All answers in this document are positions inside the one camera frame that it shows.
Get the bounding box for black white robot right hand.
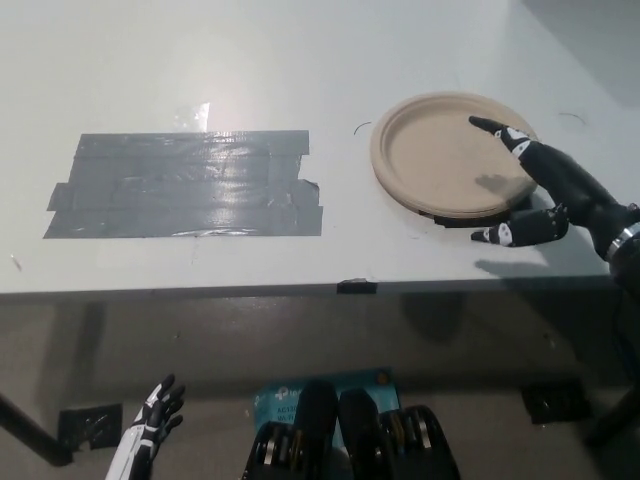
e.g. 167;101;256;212
468;115;640;261

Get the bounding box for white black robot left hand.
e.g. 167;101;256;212
106;373;187;480

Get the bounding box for beige paper plate stack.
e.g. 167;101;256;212
369;91;540;219

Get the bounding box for black robot body blocks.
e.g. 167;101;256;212
243;379;460;480

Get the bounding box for black floor tape patch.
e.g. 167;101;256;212
521;382;595;426
58;403;124;451

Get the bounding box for black tape square patch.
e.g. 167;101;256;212
417;193;535;230

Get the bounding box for dark metal table leg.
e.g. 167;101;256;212
0;392;75;466

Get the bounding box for teal router box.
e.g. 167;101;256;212
251;368;401;451

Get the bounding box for brown wooden leg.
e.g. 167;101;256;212
583;382;640;447

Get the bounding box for small black tape strip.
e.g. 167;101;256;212
337;276;378;295

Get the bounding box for grey duct tape patch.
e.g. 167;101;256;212
43;129;325;239

